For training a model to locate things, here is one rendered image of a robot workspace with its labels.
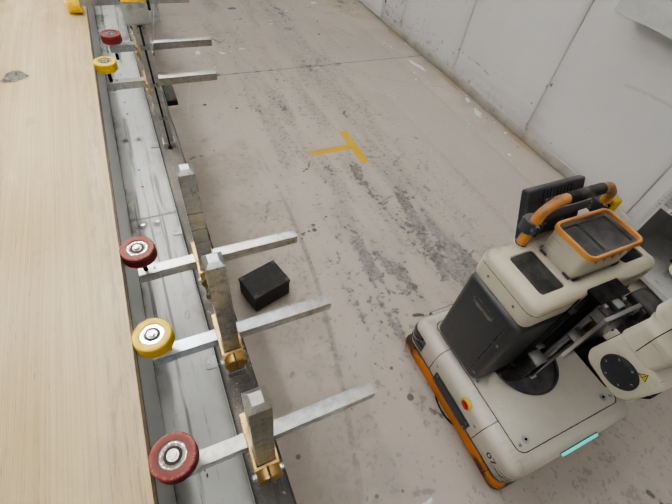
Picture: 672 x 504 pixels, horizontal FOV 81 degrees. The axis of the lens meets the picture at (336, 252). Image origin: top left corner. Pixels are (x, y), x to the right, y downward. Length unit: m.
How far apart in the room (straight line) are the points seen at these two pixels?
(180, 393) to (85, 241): 0.45
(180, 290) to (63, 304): 0.39
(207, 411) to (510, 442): 1.04
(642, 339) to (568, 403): 0.60
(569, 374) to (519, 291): 0.69
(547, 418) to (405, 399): 0.55
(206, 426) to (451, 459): 1.06
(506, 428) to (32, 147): 1.79
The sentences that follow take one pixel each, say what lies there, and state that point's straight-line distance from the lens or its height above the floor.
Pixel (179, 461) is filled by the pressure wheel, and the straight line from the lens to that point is 0.82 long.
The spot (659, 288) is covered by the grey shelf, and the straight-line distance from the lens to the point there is 2.74.
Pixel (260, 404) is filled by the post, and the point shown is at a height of 1.13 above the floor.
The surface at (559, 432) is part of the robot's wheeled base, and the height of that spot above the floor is 0.28.
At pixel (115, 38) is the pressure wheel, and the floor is 0.90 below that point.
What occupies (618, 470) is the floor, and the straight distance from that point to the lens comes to 2.19.
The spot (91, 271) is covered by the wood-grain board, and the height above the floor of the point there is 0.90.
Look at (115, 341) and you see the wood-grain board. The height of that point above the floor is 0.90.
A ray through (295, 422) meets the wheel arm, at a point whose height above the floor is 0.82.
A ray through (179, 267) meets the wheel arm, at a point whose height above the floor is 0.81.
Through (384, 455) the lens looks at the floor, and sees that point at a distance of 1.77.
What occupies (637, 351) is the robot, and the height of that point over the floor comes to 0.82.
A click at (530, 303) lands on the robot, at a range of 1.25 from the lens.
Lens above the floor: 1.68
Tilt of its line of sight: 50 degrees down
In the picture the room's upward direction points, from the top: 9 degrees clockwise
